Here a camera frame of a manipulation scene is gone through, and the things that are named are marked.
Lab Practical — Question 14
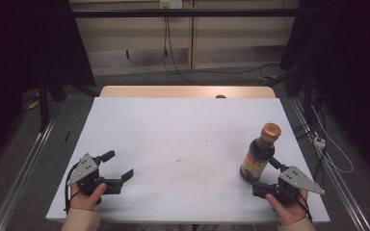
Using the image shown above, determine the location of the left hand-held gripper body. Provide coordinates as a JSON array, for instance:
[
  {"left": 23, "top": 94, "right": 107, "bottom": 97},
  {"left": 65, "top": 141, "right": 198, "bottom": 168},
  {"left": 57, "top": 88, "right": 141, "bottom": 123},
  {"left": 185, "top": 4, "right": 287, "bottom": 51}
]
[{"left": 66, "top": 152, "right": 123, "bottom": 206}]

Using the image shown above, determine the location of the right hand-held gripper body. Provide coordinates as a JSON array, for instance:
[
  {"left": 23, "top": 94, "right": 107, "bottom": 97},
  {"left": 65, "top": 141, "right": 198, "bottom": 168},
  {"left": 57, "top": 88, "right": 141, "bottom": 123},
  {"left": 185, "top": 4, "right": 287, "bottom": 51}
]
[{"left": 251, "top": 165, "right": 326, "bottom": 207}]

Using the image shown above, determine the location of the dark sauce bottle orange cap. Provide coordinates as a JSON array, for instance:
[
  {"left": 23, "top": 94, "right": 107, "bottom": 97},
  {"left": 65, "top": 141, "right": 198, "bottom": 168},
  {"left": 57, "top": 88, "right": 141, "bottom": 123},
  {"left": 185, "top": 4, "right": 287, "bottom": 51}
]
[{"left": 239, "top": 122, "right": 282, "bottom": 184}]

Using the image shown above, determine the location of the person's left hand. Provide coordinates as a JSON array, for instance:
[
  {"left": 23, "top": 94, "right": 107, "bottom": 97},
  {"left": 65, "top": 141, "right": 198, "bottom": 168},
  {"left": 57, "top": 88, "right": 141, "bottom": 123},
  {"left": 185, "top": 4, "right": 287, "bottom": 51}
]
[{"left": 69, "top": 182, "right": 108, "bottom": 213}]

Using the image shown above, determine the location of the person's right hand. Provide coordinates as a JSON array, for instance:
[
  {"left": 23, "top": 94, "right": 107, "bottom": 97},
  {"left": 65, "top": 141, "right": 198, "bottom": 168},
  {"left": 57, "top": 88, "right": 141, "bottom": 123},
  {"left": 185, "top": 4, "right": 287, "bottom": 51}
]
[{"left": 265, "top": 189, "right": 310, "bottom": 226}]

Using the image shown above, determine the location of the white power strip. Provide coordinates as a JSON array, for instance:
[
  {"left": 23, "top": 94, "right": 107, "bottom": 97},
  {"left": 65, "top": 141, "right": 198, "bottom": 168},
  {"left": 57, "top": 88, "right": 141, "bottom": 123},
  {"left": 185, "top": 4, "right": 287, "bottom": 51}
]
[{"left": 313, "top": 136, "right": 327, "bottom": 150}]

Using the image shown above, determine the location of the white table cover board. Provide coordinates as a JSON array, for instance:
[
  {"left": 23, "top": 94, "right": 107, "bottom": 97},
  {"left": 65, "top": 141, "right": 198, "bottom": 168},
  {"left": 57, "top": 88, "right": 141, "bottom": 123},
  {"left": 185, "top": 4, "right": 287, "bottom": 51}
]
[{"left": 45, "top": 96, "right": 331, "bottom": 225}]

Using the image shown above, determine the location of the black metal stand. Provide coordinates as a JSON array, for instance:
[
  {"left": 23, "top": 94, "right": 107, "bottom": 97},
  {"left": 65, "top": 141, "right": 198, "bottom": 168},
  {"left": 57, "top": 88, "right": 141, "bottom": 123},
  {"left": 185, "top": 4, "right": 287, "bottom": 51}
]
[{"left": 36, "top": 70, "right": 101, "bottom": 133}]

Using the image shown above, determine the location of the yellow floor object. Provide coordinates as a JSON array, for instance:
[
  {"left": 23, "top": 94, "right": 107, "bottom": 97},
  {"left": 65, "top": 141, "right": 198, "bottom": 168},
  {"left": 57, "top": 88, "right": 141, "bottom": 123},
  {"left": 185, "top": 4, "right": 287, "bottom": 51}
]
[{"left": 25, "top": 97, "right": 41, "bottom": 112}]

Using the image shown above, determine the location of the black curtain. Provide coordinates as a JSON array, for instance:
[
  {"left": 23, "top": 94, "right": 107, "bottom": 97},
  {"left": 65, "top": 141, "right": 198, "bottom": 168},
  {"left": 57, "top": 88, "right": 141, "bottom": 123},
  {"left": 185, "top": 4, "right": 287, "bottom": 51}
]
[
  {"left": 0, "top": 0, "right": 96, "bottom": 172},
  {"left": 280, "top": 0, "right": 370, "bottom": 185}
]

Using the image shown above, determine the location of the black horizontal bar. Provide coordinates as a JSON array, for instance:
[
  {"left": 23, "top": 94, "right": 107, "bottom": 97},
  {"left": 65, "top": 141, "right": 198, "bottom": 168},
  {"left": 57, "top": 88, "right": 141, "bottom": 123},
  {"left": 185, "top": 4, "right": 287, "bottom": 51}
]
[{"left": 70, "top": 8, "right": 303, "bottom": 19}]

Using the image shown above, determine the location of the left hand-held gripper black cable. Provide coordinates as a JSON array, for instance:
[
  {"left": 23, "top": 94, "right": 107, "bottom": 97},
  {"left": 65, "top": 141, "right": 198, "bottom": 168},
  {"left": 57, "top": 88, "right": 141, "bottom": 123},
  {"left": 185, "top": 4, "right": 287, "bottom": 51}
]
[{"left": 64, "top": 162, "right": 82, "bottom": 215}]

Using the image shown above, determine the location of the hand-held gripper black cable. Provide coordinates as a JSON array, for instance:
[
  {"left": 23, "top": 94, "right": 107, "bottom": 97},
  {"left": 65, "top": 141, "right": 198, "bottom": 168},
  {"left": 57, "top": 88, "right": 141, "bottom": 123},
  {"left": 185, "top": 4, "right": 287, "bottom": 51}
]
[
  {"left": 64, "top": 162, "right": 82, "bottom": 215},
  {"left": 293, "top": 192, "right": 313, "bottom": 223}
]

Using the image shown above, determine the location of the right hand-held gripper black cable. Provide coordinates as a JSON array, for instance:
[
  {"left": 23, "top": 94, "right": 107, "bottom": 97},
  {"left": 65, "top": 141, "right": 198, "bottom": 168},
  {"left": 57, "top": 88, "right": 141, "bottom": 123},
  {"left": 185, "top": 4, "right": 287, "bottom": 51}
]
[{"left": 293, "top": 192, "right": 313, "bottom": 223}]

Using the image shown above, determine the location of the aluminium floor rail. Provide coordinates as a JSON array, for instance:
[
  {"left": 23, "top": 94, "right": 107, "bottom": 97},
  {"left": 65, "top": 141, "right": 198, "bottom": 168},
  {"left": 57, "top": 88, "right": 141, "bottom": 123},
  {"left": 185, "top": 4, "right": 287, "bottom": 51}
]
[
  {"left": 288, "top": 97, "right": 370, "bottom": 231},
  {"left": 0, "top": 109, "right": 63, "bottom": 231}
]

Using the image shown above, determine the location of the white cable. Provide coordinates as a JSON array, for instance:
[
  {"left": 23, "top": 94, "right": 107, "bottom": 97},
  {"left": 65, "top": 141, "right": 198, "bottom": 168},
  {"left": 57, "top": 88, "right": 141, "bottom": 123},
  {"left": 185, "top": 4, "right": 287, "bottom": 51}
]
[{"left": 310, "top": 105, "right": 356, "bottom": 175}]

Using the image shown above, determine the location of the black stand with cables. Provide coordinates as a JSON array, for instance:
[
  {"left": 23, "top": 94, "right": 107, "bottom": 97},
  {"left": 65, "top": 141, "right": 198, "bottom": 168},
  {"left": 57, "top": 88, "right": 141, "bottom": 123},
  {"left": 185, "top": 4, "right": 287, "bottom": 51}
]
[{"left": 263, "top": 62, "right": 328, "bottom": 138}]

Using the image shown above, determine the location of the black floor cable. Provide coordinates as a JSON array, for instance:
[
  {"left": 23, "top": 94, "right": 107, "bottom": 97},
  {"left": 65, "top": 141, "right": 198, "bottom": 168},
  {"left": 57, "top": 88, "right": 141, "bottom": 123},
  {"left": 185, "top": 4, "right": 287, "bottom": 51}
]
[{"left": 172, "top": 63, "right": 282, "bottom": 77}]

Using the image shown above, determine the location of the black hanging cable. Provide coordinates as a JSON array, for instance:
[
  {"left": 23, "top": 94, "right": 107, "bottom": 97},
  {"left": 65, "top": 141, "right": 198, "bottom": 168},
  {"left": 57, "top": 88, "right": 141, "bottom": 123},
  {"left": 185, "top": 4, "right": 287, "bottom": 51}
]
[{"left": 162, "top": 8, "right": 204, "bottom": 87}]

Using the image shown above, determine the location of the white wall socket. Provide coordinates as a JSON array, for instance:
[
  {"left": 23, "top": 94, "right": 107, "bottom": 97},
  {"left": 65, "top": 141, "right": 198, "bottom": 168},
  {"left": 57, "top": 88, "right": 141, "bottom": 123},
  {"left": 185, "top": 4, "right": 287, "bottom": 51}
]
[{"left": 159, "top": 0, "right": 184, "bottom": 10}]

